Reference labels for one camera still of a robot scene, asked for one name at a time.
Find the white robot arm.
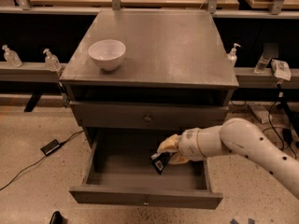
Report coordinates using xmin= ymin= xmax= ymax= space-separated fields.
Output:
xmin=157 ymin=118 xmax=299 ymax=198

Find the clear sanitizer bottle right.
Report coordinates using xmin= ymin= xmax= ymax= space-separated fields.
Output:
xmin=227 ymin=43 xmax=240 ymax=66

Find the dark blue rxbar wrapper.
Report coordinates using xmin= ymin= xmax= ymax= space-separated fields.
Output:
xmin=150 ymin=152 xmax=173 ymax=175

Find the black adapter cable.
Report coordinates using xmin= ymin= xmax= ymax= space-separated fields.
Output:
xmin=0 ymin=130 xmax=84 ymax=192

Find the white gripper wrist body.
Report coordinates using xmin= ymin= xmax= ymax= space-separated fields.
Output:
xmin=178 ymin=128 xmax=203 ymax=161

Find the black cables right floor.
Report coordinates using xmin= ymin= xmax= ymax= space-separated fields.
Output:
xmin=261 ymin=84 xmax=298 ymax=161

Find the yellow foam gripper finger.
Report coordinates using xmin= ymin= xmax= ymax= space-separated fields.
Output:
xmin=168 ymin=153 xmax=189 ymax=165
xmin=157 ymin=134 xmax=179 ymax=153

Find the grey wooden drawer cabinet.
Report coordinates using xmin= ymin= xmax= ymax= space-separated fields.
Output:
xmin=60 ymin=9 xmax=238 ymax=142

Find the grey metal shelf rail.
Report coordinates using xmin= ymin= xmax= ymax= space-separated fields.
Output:
xmin=0 ymin=62 xmax=58 ymax=83

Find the closed grey upper drawer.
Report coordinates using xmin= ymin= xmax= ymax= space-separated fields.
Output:
xmin=70 ymin=101 xmax=228 ymax=130

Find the black power adapter brick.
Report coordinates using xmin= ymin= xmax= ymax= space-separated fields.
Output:
xmin=41 ymin=139 xmax=61 ymax=156

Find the black object bottom edge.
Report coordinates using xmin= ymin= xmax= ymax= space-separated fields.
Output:
xmin=50 ymin=211 xmax=64 ymax=224

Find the clear sanitizer bottle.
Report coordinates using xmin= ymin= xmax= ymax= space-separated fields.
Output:
xmin=43 ymin=49 xmax=62 ymax=72
xmin=227 ymin=43 xmax=240 ymax=66
xmin=2 ymin=45 xmax=22 ymax=67

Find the crumpled white packet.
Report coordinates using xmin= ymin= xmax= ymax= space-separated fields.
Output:
xmin=271 ymin=59 xmax=292 ymax=81

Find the clear sanitizer bottle far left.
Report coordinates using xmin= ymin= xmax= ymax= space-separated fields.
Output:
xmin=2 ymin=45 xmax=22 ymax=67

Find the clear plastic water bottle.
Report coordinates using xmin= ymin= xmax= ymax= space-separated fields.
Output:
xmin=254 ymin=54 xmax=270 ymax=74

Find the open grey middle drawer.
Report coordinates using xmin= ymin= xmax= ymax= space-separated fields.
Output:
xmin=69 ymin=128 xmax=223 ymax=209

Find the white ceramic bowl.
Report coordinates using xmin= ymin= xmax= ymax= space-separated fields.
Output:
xmin=88 ymin=39 xmax=126 ymax=71

